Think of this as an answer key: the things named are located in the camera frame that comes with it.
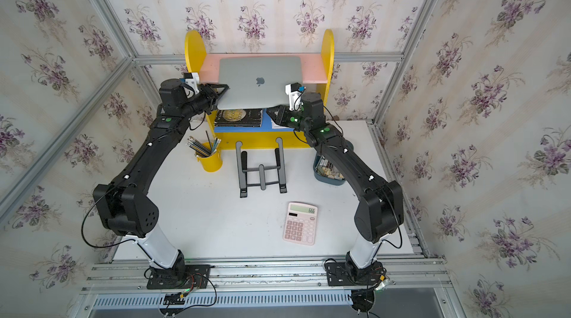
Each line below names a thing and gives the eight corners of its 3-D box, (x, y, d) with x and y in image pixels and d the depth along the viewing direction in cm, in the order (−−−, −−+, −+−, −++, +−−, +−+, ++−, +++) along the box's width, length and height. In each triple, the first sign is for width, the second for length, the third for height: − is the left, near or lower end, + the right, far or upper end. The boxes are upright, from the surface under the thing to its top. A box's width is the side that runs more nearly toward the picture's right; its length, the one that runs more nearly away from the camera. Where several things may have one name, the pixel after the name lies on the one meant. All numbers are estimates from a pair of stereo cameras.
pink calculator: (281, 240, 83) (281, 237, 80) (287, 204, 92) (287, 201, 89) (314, 245, 82) (315, 243, 79) (317, 209, 91) (318, 205, 88)
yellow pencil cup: (199, 167, 104) (192, 153, 96) (211, 154, 109) (205, 140, 100) (214, 175, 101) (208, 162, 93) (226, 162, 106) (221, 148, 98)
